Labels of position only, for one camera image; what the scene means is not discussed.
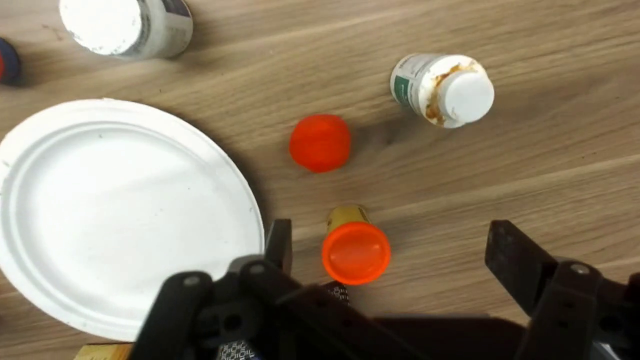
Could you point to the orange plush ball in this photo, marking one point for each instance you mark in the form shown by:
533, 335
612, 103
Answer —
321, 143

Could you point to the white pill bottle blue label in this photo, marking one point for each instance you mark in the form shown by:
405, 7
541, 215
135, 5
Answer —
122, 24

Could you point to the small orange-capped yellow bottle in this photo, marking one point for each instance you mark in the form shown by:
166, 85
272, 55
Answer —
356, 253

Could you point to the slim stained white bottle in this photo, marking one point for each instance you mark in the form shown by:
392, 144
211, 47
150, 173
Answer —
443, 91

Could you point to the white paper plate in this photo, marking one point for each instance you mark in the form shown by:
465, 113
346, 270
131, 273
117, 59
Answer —
121, 212

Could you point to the yellow green wrist-mounted block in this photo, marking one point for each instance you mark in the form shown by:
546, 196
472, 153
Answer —
102, 352

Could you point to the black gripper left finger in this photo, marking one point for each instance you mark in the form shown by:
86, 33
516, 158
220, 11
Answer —
220, 313

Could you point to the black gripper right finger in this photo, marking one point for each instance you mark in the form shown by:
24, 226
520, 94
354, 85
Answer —
567, 301

